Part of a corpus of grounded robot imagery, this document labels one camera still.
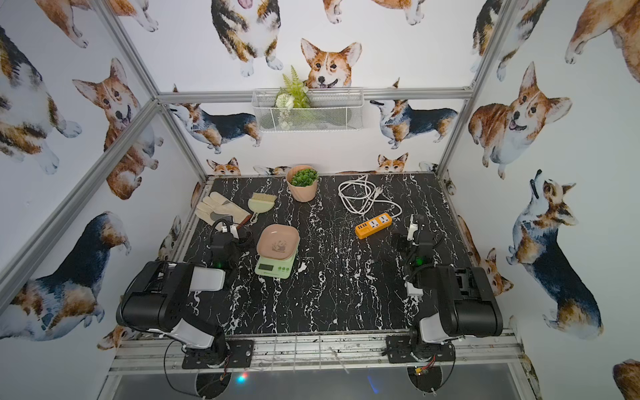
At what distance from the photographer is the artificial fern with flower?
0.81 m

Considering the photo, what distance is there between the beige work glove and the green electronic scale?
0.25 metres

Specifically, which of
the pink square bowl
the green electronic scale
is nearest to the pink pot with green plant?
the pink square bowl

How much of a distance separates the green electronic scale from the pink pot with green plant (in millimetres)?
273

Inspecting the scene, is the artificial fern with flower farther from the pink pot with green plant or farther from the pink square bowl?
the pink square bowl

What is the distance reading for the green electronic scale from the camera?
902mm

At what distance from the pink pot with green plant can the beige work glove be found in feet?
0.76

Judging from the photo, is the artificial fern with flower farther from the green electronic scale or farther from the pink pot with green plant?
the green electronic scale

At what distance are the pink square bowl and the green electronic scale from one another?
11mm

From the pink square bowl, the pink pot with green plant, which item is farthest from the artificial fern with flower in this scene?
the pink square bowl

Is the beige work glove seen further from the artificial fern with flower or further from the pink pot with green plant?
the artificial fern with flower

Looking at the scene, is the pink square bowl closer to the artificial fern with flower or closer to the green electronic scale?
the green electronic scale

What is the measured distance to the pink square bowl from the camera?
36.4 inches

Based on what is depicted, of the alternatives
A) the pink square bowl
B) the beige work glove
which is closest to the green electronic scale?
the pink square bowl

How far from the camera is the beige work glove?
1087 mm
